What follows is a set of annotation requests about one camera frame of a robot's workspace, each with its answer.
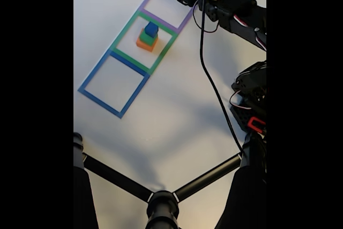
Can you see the small blue cube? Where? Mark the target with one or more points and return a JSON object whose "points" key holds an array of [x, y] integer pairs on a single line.
{"points": [[151, 29]]}

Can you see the medium green cube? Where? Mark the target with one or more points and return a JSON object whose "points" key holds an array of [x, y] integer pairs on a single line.
{"points": [[146, 38]]}

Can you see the large orange cube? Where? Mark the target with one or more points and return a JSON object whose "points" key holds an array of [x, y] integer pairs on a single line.
{"points": [[146, 46]]}

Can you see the red clamp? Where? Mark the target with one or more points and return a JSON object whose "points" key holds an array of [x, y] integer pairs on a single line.
{"points": [[252, 124]]}

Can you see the black tripod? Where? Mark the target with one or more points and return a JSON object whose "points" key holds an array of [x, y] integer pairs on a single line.
{"points": [[160, 207]]}

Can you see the purple square tape frame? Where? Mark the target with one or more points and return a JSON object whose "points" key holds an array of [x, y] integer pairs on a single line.
{"points": [[160, 20]]}

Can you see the green square tape frame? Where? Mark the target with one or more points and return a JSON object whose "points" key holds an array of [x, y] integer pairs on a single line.
{"points": [[128, 57]]}

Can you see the blue square tape frame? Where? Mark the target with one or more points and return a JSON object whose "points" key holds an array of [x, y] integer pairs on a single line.
{"points": [[101, 104]]}

